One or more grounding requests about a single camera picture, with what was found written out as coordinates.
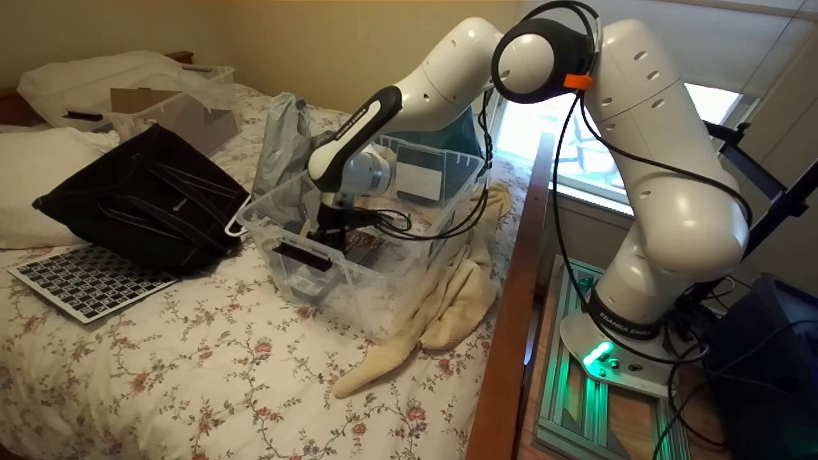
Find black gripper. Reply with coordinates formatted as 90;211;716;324
310;192;361;256

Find black camera stand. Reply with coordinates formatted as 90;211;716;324
705;118;818;259

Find clear plastic container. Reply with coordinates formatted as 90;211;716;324
236;130;487;339

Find black fabric bag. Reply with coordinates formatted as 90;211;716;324
30;122;250;275

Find cream cloth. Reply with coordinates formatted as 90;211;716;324
329;182;513;402

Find bright window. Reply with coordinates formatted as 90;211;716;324
494;80;762;211

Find grey-blue plastic bag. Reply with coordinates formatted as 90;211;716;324
250;90;316;233

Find teal wooden pallet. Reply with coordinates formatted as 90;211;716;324
535;252;698;460

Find white label sticker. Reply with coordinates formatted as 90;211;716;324
394;160;444;205

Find white plastic bag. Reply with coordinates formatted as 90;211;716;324
16;49;238;135

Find wooden bed frame rail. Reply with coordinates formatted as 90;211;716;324
466;130;556;460

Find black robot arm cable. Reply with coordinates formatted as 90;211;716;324
487;0;762;460

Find orange cable clip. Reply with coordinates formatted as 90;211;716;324
562;72;596;94

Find checkerboard calibration board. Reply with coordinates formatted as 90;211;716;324
8;243;183;326

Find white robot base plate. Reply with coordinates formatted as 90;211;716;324
556;310;710;402

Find white pillow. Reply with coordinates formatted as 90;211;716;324
0;126;123;252

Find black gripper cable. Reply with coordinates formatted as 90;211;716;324
366;84;495;245

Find floral bed sheet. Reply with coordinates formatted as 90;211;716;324
0;80;531;460

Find open cardboard box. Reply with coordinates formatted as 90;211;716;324
107;84;242;158

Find dark blue fabric object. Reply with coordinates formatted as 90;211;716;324
701;271;818;460

